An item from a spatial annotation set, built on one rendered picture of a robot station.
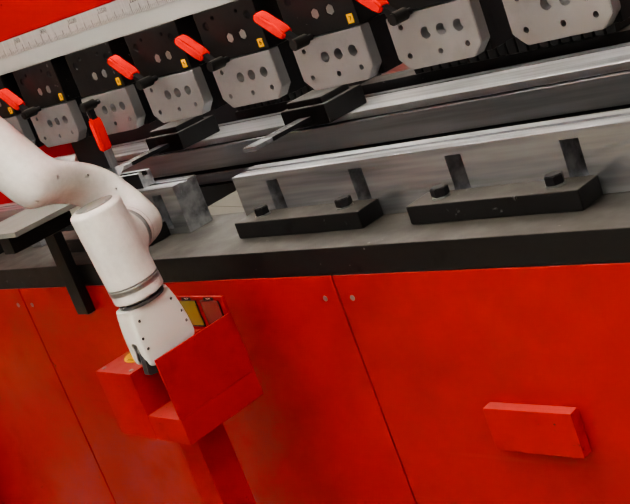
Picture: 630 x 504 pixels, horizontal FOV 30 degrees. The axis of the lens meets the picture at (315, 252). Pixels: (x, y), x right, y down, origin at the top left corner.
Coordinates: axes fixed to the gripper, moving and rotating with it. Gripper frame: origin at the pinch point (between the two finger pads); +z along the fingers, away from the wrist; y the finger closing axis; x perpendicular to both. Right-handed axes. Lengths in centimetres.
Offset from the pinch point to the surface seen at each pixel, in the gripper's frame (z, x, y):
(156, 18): -50, -11, -33
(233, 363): 1.3, 4.9, -6.5
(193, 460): 15.1, -5.5, 2.4
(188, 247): -11.4, -18.2, -23.0
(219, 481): 19.4, -2.1, 1.8
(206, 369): -0.9, 4.9, -1.7
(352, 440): 22.9, 11.4, -16.5
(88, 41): -50, -32, -32
